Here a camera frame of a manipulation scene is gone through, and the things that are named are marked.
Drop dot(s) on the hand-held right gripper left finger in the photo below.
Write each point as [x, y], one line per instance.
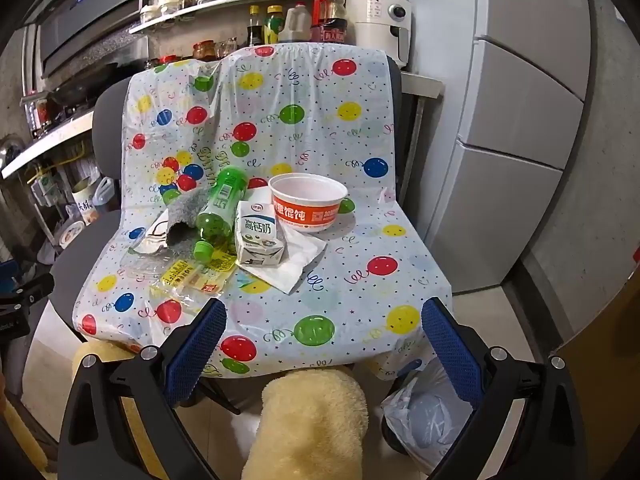
[195, 355]

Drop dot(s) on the white plastic jug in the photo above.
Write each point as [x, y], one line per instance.
[102, 195]

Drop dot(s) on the grey refrigerator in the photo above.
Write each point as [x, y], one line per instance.
[525, 110]

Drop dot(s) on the brown board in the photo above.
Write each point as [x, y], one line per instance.
[600, 385]

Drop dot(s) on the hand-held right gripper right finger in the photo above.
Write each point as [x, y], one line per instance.
[450, 352]

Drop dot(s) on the white kitchen counter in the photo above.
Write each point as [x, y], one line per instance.
[45, 145]

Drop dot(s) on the yellow printed plastic wrapper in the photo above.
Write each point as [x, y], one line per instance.
[185, 276]

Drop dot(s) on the white paper napkin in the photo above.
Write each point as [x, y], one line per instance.
[297, 260]

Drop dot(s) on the white milk carton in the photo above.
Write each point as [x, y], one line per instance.
[257, 234]

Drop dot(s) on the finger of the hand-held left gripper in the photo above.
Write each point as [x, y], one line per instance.
[30, 289]

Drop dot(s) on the white side countertop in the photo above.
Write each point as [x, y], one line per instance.
[422, 82]

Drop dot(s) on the dark sauce bottle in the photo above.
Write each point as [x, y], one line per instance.
[255, 27]

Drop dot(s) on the black wok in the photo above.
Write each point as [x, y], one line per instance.
[75, 91]

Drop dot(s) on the dark grey office chair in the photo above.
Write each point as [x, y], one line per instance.
[107, 125]

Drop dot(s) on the balloon print plastic tablecloth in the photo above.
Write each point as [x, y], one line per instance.
[300, 150]

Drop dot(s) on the large amber oil bottle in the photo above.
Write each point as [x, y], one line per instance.
[329, 17]

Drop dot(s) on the clear plastic clamshell container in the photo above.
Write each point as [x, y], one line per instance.
[147, 260]

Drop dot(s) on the orange and white paper bowl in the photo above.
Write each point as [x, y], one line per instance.
[305, 215]

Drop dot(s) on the white printed bucket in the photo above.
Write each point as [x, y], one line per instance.
[86, 205]

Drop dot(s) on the green plastic bottle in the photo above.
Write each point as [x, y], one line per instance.
[220, 205]

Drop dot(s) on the bin with plastic bag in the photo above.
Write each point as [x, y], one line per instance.
[420, 420]

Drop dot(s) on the white wall shelf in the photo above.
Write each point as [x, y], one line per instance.
[165, 19]

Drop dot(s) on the yellow capped green bottle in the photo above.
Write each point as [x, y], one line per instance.
[273, 25]

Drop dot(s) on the white kitchen appliance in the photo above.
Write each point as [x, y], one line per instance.
[372, 20]

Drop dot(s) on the brown plastic jug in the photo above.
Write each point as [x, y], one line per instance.
[296, 25]

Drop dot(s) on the steel range hood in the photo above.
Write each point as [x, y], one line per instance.
[90, 15]

